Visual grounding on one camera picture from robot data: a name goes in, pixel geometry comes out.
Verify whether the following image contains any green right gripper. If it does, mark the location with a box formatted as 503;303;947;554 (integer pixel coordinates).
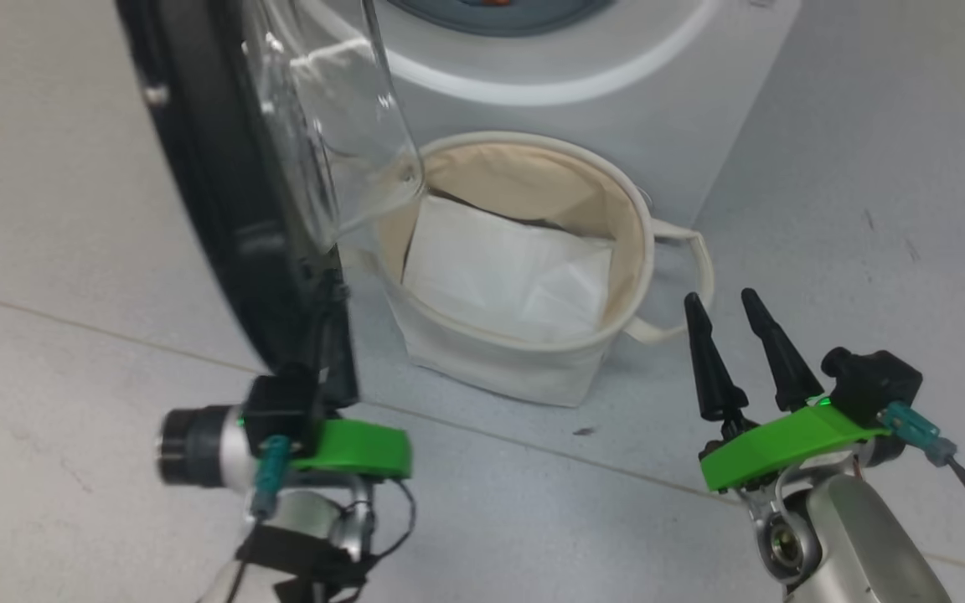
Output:
684;288;890;492

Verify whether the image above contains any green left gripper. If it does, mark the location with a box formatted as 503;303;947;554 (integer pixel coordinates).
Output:
288;272;413;481

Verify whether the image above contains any washing machine door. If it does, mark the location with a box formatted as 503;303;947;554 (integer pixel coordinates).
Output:
114;0;426;411

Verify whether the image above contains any cream canvas laundry basket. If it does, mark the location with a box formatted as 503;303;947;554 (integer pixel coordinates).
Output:
348;131;715;409

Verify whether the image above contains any white folded pad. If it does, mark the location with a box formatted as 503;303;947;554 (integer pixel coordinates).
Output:
401;195;615;344

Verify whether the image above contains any right camera cable teal plug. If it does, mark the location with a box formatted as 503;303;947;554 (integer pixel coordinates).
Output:
880;400;965;579

